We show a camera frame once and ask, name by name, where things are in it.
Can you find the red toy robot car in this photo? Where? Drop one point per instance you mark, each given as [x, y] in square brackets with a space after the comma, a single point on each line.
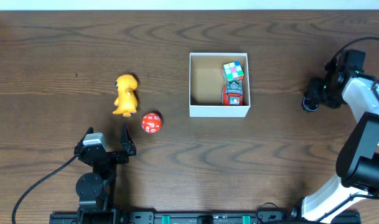
[232, 94]

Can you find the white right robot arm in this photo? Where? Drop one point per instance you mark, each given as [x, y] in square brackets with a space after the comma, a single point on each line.
[356, 175]

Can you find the black round lens cap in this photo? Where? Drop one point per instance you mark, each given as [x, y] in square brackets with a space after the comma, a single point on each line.
[309, 105]

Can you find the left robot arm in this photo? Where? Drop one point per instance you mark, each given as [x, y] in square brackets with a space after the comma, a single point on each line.
[96, 189]

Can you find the colourful puzzle cube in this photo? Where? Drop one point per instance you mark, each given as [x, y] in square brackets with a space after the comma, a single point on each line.
[232, 72]

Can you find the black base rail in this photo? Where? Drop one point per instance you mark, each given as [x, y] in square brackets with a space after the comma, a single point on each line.
[176, 217]

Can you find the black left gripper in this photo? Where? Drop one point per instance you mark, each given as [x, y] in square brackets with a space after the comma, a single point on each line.
[111, 156]

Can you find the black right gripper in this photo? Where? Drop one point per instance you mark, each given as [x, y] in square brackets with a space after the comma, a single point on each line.
[329, 90]

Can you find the white cardboard box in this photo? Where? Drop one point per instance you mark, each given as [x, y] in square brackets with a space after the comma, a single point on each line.
[206, 85]

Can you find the red ball with white letters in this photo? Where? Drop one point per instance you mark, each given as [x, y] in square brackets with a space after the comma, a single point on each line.
[151, 123]

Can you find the orange dinosaur toy figure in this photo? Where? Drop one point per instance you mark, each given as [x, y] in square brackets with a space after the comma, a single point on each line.
[126, 102]

